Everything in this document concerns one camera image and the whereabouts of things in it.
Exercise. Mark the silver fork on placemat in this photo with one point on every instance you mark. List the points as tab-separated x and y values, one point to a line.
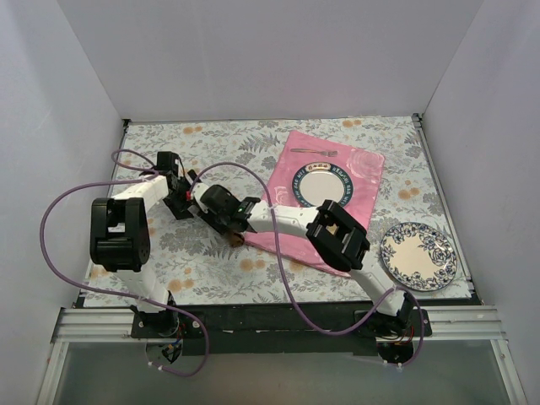
328	153

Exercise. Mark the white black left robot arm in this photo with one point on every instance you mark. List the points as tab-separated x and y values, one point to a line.
119	229

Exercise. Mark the green rimmed white plate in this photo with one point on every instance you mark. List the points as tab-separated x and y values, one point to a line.
316	182

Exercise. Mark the blue floral white plate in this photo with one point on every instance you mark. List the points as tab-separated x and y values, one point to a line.
418	256

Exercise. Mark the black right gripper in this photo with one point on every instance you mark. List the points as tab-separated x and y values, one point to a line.
220	225

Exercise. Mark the aluminium table frame rail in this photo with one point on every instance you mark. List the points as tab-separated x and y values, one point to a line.
466	360

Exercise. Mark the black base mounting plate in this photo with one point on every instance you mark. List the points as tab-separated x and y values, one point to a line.
273	329

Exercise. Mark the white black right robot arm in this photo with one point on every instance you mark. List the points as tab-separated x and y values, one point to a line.
340	241

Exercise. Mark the floral tablecloth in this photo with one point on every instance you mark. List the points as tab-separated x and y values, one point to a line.
200	268

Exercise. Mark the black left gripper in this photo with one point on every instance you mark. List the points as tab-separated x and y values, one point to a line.
180	207

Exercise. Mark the brown cloth napkin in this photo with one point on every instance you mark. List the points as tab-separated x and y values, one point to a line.
234	238

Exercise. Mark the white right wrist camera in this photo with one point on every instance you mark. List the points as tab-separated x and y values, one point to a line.
196	193

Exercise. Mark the pink floral placemat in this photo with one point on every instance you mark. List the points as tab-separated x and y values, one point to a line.
364	167

